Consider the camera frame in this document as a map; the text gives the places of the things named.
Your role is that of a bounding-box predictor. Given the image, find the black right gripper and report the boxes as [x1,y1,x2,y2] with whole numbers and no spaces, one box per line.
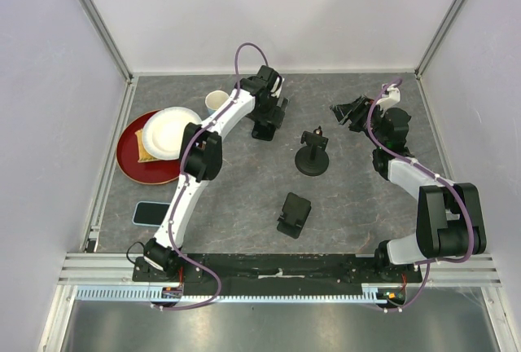
[329,95,386,148]

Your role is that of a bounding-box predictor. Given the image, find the black round-base phone stand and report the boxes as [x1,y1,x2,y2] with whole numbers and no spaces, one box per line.
[295,126,329,177]

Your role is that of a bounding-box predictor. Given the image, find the black smartphone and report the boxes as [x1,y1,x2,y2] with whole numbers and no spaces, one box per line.
[272,98,289,130]

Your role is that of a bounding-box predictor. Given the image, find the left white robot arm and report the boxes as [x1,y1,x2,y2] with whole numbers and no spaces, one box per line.
[133,65,288,281]

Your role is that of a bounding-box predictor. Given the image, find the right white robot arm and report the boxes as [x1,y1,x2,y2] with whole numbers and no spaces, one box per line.
[330,95,487,282]

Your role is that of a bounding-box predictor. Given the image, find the black folding phone stand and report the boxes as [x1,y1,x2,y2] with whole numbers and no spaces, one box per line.
[277,192,312,240]

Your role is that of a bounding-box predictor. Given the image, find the light blue ceramic mug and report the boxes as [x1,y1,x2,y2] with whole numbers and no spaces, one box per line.
[204,90,229,115]

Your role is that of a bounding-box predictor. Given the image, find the white paper plate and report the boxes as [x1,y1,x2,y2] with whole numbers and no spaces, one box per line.
[142,107,202,161]

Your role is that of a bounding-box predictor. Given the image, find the red round tray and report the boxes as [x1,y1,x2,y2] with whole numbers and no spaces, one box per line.
[116,111,179,185]

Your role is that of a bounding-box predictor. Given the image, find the yellow sponge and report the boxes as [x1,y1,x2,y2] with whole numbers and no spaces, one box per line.
[134,129,158,163]

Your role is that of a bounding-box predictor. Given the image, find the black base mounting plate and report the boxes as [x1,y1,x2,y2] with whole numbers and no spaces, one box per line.
[132,252,422,297]

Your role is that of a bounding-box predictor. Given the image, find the blue-cased smartphone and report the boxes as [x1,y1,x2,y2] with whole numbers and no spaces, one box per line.
[132,201,169,227]

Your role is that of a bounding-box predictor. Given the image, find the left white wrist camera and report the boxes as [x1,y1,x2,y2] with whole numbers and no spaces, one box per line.
[270,76,284,99]

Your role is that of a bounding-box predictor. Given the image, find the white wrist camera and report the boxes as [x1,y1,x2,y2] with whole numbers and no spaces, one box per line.
[270,76,284,99]
[376,83,401,112]

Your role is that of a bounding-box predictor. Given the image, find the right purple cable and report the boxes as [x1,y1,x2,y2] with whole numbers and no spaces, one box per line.
[364,78,475,313]

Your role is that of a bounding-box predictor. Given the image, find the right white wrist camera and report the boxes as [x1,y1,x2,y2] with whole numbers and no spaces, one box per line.
[376,83,401,112]

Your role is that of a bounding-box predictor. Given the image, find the light blue cable duct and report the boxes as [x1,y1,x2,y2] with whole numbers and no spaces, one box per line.
[75,285,389,304]

